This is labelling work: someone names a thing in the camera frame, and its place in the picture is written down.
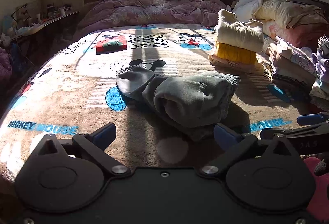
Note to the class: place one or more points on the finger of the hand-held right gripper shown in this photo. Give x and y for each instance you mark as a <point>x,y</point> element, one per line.
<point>311,119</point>
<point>295,133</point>

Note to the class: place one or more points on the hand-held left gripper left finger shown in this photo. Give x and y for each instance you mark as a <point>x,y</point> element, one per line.
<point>104,136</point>

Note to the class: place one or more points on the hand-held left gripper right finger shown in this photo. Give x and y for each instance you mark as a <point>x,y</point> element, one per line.
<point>226,136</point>

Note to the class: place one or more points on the grey sweatpants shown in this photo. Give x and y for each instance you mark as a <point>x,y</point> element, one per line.
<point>192,95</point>

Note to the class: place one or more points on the pile of folded clothes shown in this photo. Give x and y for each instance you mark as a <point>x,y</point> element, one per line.
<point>295,67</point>

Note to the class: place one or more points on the person's right hand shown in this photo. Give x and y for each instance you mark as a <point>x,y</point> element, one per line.
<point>323,166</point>

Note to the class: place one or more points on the person's pink clothing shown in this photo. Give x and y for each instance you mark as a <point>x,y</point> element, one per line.
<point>320,195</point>

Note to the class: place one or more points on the cartoon printed blanket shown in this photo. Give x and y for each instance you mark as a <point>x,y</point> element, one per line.
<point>77,90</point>

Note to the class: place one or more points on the pink folded garment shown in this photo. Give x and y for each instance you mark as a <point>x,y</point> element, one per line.
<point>236,66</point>

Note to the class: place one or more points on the yellow folded sweater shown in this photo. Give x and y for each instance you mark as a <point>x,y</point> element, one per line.
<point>235,54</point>

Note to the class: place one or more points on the pink floral bedding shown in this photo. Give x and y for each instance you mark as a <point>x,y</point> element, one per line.
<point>295,33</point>

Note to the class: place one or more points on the red green folded garment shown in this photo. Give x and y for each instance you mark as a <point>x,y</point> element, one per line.
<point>111,45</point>

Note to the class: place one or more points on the cream folded garment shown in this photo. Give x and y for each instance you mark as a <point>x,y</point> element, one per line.
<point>239,31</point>

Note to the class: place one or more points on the cream quilt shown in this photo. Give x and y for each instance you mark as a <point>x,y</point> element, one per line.
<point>287,11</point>

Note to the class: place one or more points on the dark wooden headboard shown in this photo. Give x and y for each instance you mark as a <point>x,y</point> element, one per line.
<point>313,1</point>

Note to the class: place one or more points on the purple garment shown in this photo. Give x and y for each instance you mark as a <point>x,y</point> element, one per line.
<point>4,64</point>

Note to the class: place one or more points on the wooden side shelf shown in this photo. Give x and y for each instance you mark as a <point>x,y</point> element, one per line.
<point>56,18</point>

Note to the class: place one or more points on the white duvet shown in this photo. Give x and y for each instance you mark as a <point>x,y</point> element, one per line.
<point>248,6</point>

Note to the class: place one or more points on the pink quilt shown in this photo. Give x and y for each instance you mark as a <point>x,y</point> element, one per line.
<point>154,11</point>

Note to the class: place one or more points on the cluttered side desk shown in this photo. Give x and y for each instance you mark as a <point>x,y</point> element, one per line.
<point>25,20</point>

